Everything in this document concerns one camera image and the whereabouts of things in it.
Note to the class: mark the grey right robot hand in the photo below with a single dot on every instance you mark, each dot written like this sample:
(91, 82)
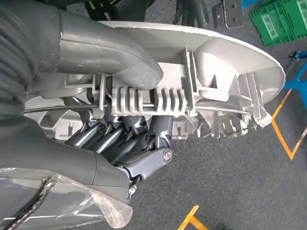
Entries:
(96, 47)

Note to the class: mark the green plastic crate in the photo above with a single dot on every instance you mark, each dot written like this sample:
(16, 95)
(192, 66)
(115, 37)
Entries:
(271, 25)

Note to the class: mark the yellow floor tape square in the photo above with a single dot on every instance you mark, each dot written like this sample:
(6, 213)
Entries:
(191, 217)

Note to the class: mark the black robot body frame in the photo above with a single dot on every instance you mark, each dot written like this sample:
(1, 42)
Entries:
(115, 8)

